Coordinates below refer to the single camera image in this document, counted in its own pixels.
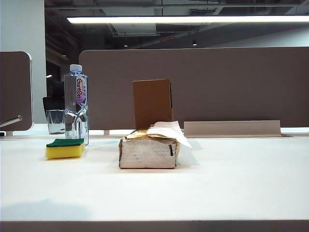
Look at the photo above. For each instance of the black office chair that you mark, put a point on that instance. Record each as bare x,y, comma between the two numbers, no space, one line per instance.
55,101

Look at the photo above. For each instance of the yellow sponge with green scourer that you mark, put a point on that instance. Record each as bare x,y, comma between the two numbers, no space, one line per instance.
64,151

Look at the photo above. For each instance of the wide brown desk partition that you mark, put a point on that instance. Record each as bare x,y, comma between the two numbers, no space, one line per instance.
217,84

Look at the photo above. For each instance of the silver metal rod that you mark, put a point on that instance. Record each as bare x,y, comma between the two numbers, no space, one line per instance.
12,120

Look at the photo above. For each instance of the long ceiling light strip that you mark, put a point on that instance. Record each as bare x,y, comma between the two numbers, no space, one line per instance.
183,19

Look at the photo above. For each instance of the brown partition with white edge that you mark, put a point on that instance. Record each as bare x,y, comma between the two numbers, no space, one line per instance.
14,91

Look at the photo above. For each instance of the clear drinking glass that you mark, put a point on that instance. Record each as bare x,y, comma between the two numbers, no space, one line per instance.
55,123

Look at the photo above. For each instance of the clear Ganten water bottle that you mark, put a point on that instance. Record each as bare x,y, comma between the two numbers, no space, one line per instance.
75,106

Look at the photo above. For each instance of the brown cardboard box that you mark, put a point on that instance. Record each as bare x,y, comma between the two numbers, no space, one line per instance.
152,104

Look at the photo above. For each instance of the soft tissue pack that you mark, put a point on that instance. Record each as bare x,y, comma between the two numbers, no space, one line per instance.
144,154

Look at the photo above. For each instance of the white tissue sheet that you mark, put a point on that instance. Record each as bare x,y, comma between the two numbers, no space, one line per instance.
169,130

